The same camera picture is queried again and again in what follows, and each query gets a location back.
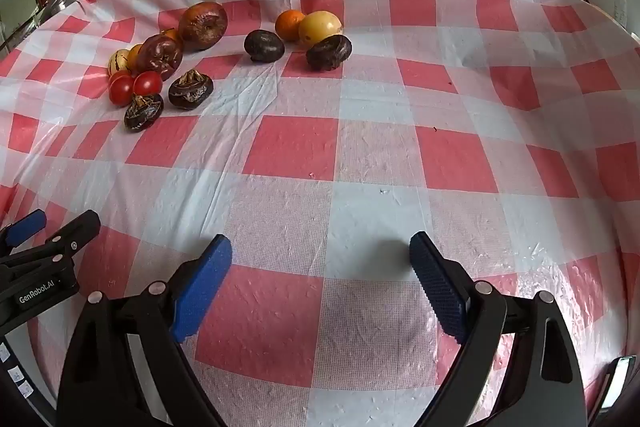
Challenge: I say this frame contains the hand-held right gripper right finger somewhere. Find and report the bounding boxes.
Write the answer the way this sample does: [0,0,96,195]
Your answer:
[409,231,587,427]

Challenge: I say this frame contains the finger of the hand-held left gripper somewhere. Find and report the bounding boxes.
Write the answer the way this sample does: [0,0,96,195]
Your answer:
[0,209,48,253]
[0,209,101,265]

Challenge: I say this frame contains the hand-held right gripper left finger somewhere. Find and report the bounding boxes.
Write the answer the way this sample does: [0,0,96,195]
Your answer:
[56,234,233,427]

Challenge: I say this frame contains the red tomato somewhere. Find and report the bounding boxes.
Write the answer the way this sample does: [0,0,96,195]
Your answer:
[132,72,163,96]
[109,72,136,106]

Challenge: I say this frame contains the large orange tangerine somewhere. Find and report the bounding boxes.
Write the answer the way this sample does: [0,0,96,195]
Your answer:
[275,9,307,42]

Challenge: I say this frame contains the yellow passion fruit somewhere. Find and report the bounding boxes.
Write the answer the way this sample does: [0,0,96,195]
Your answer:
[299,11,344,45]

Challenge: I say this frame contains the brown water chestnut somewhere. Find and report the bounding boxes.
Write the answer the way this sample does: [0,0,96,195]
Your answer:
[168,69,214,110]
[124,93,165,132]

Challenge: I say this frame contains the red white checkered tablecloth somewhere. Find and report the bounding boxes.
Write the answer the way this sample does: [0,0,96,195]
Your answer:
[0,0,640,427]

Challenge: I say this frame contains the striped pepino melon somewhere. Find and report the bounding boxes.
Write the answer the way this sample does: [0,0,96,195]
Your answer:
[108,49,132,75]

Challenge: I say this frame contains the dark red wrinkled apple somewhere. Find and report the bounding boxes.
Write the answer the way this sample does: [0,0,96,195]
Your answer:
[137,33,184,74]

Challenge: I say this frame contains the black smartphone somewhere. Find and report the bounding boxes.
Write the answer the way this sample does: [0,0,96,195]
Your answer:
[597,354,638,413]

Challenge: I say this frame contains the large red-brown apple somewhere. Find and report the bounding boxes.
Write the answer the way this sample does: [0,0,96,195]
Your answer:
[178,2,229,44]

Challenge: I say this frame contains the dark purple passion fruit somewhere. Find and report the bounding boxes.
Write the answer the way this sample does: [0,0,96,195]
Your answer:
[244,30,286,62]
[306,35,354,71]

